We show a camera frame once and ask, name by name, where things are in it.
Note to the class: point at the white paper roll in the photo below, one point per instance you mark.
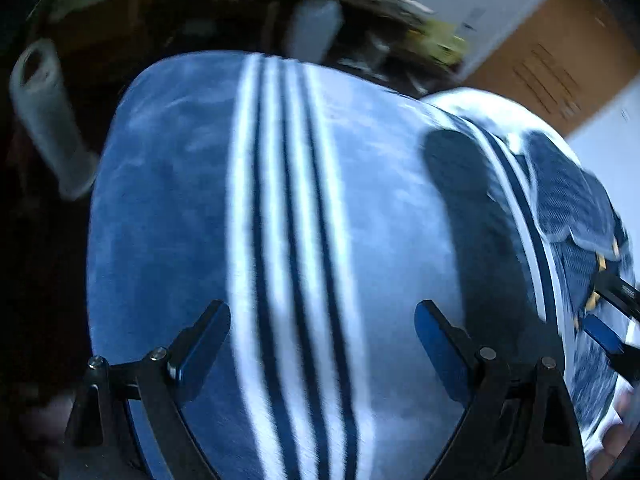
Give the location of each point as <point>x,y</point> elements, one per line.
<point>45,115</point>

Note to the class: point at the white plastic container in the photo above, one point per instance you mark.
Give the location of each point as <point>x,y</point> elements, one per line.
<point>312,25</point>

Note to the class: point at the blue striped pillow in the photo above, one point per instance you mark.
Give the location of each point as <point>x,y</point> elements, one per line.
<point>565,195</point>

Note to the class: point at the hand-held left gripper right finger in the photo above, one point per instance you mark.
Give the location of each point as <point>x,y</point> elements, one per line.
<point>440,345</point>

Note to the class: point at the yellow green packet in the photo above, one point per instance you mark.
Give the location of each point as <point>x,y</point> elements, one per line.
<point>440,42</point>

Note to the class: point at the brown cardboard box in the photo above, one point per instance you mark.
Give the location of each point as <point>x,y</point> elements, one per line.
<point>550,55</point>

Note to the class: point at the blue white striped blanket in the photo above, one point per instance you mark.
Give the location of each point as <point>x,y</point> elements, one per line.
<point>200,210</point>

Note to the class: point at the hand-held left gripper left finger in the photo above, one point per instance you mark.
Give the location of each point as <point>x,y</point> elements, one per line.
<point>197,347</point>

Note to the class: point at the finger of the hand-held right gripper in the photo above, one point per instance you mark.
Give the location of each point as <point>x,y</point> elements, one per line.
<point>620,292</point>
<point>600,334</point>

